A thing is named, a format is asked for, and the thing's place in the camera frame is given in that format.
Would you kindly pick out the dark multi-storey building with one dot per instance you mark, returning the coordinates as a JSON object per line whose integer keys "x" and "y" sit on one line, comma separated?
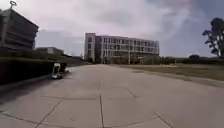
{"x": 18, "y": 31}

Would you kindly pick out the tall dark tree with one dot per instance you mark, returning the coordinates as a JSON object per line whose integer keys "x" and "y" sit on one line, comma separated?
{"x": 216, "y": 36}

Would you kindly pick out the low flat building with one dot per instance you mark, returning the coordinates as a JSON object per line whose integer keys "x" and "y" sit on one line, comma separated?
{"x": 50, "y": 50}

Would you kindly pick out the row of dark bushes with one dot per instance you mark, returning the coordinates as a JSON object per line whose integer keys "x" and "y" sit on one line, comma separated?
{"x": 200, "y": 61}

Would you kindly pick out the dry grass field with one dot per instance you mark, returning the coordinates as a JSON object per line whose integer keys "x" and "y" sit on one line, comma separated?
{"x": 186, "y": 70}

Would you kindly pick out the dark green hedge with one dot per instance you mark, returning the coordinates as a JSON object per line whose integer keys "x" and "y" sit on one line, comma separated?
{"x": 23, "y": 68}

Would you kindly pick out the small white vehicle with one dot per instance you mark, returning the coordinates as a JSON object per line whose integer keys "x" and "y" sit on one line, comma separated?
{"x": 57, "y": 70}

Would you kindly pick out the grey concrete slab pavement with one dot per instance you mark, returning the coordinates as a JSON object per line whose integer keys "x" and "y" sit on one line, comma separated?
{"x": 116, "y": 93}

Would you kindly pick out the white multi-storey building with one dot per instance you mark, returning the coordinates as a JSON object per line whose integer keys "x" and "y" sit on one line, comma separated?
{"x": 120, "y": 46}

